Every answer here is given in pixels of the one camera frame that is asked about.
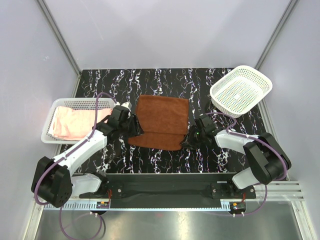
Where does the small circuit board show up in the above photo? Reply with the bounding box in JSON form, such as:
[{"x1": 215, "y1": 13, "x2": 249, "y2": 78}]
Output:
[
  {"x1": 96, "y1": 201, "x2": 110, "y2": 209},
  {"x1": 232, "y1": 201, "x2": 246, "y2": 210}
]

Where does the aluminium frame post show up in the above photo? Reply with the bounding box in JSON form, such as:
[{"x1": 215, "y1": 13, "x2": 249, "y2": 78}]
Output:
[
  {"x1": 35, "y1": 0, "x2": 82, "y2": 77},
  {"x1": 254, "y1": 0, "x2": 299, "y2": 71}
]

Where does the right aluminium frame post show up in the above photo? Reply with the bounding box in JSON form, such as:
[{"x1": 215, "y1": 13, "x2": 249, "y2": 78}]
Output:
[{"x1": 254, "y1": 0, "x2": 299, "y2": 71}]

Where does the purple cable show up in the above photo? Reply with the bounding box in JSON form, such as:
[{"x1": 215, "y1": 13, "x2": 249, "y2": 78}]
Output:
[
  {"x1": 199, "y1": 111, "x2": 288, "y2": 216},
  {"x1": 33, "y1": 92, "x2": 121, "y2": 238}
]

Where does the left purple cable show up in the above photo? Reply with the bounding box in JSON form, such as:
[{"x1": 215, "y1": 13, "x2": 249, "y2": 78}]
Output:
[{"x1": 33, "y1": 92, "x2": 121, "y2": 238}]

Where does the white towel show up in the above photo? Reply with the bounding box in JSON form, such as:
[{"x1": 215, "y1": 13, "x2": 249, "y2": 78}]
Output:
[{"x1": 48, "y1": 125, "x2": 55, "y2": 138}]

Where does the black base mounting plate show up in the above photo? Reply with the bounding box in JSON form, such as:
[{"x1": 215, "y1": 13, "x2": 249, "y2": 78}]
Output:
[{"x1": 80, "y1": 173, "x2": 256, "y2": 200}]

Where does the left small circuit board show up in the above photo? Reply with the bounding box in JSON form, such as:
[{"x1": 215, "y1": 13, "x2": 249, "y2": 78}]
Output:
[{"x1": 96, "y1": 201, "x2": 110, "y2": 209}]

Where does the white plastic basket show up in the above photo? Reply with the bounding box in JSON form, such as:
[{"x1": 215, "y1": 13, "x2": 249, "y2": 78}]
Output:
[
  {"x1": 41, "y1": 97, "x2": 117, "y2": 145},
  {"x1": 209, "y1": 65, "x2": 273, "y2": 118}
]

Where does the pink towel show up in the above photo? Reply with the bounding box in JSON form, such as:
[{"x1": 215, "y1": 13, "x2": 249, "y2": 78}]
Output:
[{"x1": 48, "y1": 106, "x2": 115, "y2": 141}]

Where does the left white plastic basket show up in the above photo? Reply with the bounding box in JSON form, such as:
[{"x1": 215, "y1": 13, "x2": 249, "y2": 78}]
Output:
[{"x1": 41, "y1": 97, "x2": 117, "y2": 145}]

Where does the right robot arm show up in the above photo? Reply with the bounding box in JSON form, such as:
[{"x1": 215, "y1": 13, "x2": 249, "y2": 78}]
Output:
[{"x1": 180, "y1": 113, "x2": 292, "y2": 199}]

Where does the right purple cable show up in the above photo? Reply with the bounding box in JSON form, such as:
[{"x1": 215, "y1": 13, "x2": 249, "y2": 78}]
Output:
[{"x1": 199, "y1": 111, "x2": 288, "y2": 216}]

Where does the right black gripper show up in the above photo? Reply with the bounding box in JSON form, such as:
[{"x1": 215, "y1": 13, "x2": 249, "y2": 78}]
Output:
[{"x1": 179, "y1": 125, "x2": 206, "y2": 150}]

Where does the brown towel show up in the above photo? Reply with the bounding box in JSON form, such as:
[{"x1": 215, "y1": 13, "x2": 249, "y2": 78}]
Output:
[{"x1": 128, "y1": 95, "x2": 189, "y2": 151}]

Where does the left aluminium frame post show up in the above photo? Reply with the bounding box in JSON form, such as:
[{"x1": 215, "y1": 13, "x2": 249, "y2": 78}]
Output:
[{"x1": 35, "y1": 0, "x2": 82, "y2": 77}]

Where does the right white plastic basket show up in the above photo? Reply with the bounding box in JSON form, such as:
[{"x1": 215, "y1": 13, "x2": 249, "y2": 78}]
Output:
[{"x1": 209, "y1": 65, "x2": 273, "y2": 118}]

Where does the white slotted cable duct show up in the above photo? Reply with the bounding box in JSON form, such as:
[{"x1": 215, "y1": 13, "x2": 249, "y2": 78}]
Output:
[{"x1": 43, "y1": 201, "x2": 98, "y2": 210}]

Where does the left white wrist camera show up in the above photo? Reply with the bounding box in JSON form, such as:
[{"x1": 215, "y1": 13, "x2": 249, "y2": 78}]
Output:
[{"x1": 113, "y1": 101, "x2": 132, "y2": 117}]

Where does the right small circuit board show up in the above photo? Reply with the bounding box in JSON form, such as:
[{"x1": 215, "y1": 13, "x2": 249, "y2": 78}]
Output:
[{"x1": 232, "y1": 201, "x2": 246, "y2": 210}]

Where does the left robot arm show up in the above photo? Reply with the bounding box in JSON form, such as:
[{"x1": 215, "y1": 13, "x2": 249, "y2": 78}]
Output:
[{"x1": 31, "y1": 102, "x2": 144, "y2": 208}]

